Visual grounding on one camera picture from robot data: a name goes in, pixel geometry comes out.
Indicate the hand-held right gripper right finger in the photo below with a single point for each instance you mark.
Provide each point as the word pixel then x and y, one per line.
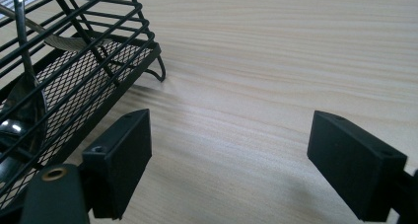
pixel 355 164

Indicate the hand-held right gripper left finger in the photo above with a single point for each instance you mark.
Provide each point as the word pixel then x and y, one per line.
pixel 121 164

